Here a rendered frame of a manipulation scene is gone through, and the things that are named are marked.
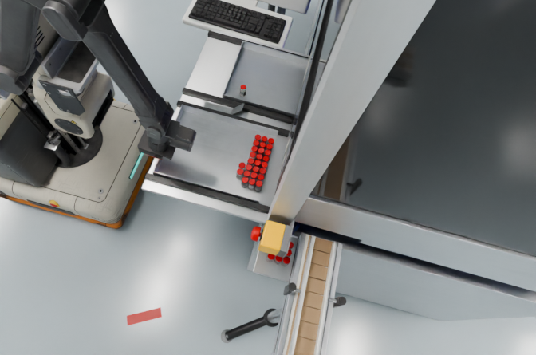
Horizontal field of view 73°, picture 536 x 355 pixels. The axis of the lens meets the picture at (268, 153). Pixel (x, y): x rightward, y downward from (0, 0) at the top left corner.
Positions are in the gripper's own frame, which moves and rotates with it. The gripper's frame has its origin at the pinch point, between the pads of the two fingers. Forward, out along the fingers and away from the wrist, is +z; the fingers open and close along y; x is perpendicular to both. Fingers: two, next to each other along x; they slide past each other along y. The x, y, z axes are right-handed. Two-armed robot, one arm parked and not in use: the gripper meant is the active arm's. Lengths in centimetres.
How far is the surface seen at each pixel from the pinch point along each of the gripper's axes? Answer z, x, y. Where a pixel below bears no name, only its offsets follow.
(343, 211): -36, -13, 48
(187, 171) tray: 1.5, -1.5, 10.1
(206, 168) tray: 0.5, 1.3, 15.7
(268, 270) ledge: -3.6, -24.2, 42.3
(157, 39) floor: 99, 120, -45
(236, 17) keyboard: 7, 74, 6
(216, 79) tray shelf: 1.6, 36.5, 8.1
